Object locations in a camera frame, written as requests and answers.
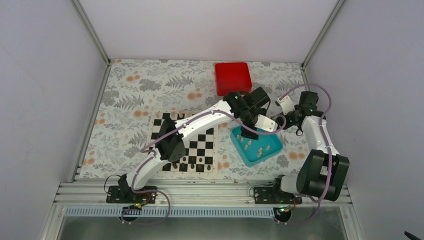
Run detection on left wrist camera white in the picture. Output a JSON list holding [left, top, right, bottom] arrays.
[[254, 114, 278, 132]]

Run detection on black white chessboard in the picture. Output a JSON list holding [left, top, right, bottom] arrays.
[[146, 110, 218, 178]]

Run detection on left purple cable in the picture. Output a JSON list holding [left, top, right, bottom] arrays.
[[120, 109, 288, 226]]

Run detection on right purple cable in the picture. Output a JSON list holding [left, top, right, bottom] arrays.
[[273, 82, 333, 226]]

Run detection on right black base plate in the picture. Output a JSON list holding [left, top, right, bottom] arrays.
[[251, 185, 303, 205]]

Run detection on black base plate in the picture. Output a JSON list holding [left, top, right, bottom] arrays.
[[251, 185, 303, 205], [106, 185, 157, 205]]

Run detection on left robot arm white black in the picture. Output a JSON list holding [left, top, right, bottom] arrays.
[[118, 87, 278, 203]]

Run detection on light chess pieces in tray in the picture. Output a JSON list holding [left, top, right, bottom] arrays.
[[232, 134, 279, 160]]

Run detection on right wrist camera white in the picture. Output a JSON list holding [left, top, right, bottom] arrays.
[[275, 95, 295, 116]]

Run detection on teal tray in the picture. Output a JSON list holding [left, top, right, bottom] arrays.
[[230, 126, 283, 167]]

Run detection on dark chess pieces row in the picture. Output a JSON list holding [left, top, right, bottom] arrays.
[[168, 156, 214, 173]]

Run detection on aluminium rail frame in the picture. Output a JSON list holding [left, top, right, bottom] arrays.
[[52, 181, 353, 208]]

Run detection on purple cable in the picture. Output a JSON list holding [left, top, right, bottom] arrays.
[[273, 82, 333, 226], [120, 109, 288, 226]]

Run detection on floral patterned mat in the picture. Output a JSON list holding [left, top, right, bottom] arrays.
[[79, 59, 310, 180]]

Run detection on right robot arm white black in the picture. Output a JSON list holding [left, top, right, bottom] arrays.
[[270, 91, 350, 204]]

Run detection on red square box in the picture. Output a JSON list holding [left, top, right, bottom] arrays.
[[214, 62, 253, 97]]

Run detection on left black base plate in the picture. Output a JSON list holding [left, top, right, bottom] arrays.
[[106, 185, 157, 205]]

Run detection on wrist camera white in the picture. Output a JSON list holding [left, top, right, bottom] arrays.
[[275, 95, 295, 116], [254, 114, 278, 132]]

